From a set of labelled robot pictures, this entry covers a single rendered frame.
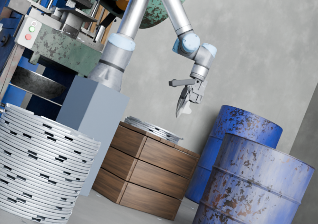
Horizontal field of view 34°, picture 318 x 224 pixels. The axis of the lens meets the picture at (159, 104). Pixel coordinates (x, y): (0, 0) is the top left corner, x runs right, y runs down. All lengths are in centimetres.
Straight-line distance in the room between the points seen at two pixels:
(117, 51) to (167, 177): 68
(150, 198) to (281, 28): 335
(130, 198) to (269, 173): 65
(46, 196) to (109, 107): 78
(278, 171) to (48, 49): 127
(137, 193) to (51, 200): 103
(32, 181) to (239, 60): 391
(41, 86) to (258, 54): 296
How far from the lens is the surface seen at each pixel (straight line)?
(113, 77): 215
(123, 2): 318
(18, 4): 259
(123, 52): 217
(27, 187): 139
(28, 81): 275
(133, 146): 236
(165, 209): 254
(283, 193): 218
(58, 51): 268
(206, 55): 236
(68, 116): 216
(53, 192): 145
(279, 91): 552
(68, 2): 293
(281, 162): 215
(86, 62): 274
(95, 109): 210
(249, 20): 517
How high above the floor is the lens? 30
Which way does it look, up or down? 4 degrees up
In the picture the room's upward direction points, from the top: 23 degrees clockwise
